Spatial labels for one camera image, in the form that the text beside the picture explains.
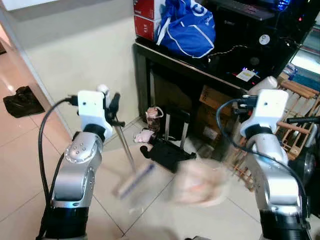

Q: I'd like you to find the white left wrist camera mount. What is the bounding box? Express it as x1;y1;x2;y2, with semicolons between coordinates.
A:
77;90;114;132

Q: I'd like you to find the white paper card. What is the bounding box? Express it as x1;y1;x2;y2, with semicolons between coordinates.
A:
235;68;259;83

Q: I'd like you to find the glass top cabinet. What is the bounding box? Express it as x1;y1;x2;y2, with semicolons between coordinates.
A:
289;24;320;93

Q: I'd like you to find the black bag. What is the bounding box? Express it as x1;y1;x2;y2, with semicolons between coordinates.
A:
2;85;46;119

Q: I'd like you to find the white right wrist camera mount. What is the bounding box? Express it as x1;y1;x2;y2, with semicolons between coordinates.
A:
244;89;290;137

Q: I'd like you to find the wooden slatted rack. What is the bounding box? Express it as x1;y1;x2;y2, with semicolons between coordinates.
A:
272;77;320;162

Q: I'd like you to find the black dustpan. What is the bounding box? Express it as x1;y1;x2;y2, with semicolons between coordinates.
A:
146;111;197;174

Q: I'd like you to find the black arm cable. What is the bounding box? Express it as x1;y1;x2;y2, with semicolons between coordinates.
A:
37;97;80;237
215;97;310;227

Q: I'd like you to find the small blue packet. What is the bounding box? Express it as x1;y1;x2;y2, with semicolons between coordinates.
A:
284;63;299;81

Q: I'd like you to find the blue and white bag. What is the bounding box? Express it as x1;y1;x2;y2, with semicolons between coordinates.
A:
154;0;217;59

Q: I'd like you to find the red and white box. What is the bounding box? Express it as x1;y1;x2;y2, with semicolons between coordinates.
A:
133;0;169;42

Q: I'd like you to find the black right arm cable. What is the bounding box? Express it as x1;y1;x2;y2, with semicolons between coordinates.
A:
215;97;310;227

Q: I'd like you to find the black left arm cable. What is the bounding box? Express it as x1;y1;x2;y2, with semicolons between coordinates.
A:
37;97;80;237

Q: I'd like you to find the broom with silver shaft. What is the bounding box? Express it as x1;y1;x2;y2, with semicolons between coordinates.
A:
97;83;157;200

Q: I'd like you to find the black computer tower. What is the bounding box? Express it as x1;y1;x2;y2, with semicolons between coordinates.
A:
206;0;320;86

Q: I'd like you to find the black table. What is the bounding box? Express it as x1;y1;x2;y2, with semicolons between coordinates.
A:
132;42;281;153

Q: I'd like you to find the pink doll toy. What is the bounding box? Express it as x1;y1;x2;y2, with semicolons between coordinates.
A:
133;106;166;147

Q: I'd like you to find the black vacuum cleaner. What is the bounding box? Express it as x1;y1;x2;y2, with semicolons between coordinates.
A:
287;116;320;217

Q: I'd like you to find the brown cardboard box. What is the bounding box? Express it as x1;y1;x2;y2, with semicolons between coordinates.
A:
199;85;237;118

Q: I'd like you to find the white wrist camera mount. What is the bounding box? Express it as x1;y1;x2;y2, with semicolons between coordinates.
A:
77;90;114;132
244;89;290;137

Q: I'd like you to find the pink crumpled rubbish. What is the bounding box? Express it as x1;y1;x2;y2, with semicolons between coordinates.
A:
171;159;232;207

